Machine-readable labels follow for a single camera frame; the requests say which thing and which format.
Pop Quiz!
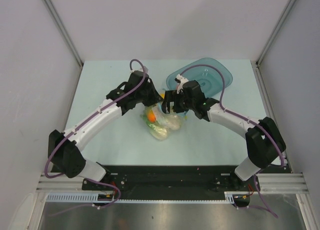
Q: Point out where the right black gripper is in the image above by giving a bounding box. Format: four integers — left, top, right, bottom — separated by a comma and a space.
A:
159, 90, 195, 114

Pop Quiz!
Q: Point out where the clear zip top bag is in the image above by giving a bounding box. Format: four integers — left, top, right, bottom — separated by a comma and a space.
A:
140, 102, 188, 139

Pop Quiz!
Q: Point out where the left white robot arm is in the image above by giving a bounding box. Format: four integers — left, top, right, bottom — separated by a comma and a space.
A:
47, 70, 162, 190

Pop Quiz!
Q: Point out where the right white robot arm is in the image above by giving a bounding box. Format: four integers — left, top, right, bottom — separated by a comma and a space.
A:
161, 80, 287, 191

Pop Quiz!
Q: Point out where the orange fake carrot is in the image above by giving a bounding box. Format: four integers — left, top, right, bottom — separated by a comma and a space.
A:
146, 111, 157, 123

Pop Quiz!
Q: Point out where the green fake lettuce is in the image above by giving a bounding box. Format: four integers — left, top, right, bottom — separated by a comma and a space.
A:
140, 115, 169, 141

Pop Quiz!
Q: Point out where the teal plastic bin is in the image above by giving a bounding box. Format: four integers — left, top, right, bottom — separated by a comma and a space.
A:
165, 57, 233, 98

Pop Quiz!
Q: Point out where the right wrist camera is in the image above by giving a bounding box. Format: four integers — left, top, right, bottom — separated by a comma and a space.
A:
175, 74, 189, 94

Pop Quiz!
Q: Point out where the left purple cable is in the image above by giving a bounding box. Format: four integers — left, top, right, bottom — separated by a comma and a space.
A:
44, 58, 122, 216

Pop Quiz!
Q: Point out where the purple cable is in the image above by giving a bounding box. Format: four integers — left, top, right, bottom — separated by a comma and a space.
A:
44, 58, 122, 216
178, 64, 286, 219

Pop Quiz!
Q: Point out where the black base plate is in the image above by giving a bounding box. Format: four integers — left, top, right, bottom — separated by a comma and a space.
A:
81, 165, 256, 196

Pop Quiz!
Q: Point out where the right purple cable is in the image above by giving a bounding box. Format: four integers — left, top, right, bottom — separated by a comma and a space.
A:
178, 64, 286, 219

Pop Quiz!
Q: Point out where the white cable duct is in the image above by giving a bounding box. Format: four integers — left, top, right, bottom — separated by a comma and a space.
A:
46, 192, 250, 204

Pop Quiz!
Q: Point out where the aluminium frame rail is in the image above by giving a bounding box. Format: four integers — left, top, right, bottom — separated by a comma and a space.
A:
36, 173, 309, 194

